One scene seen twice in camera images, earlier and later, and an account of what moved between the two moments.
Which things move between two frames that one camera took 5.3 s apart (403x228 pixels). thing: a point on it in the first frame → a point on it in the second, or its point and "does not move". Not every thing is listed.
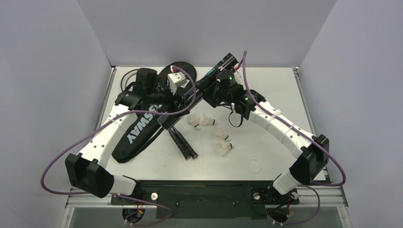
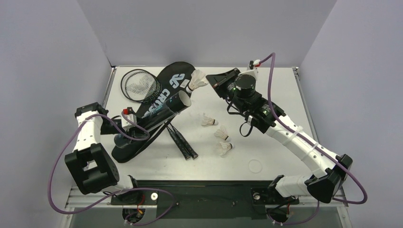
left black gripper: (181, 96) → (126, 132)
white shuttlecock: (194, 120) → (198, 79)
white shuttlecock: (222, 147) does not move
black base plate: (207, 199) does not move
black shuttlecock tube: (170, 117) → (157, 116)
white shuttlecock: (205, 120) does not move
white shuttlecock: (221, 132) does not move
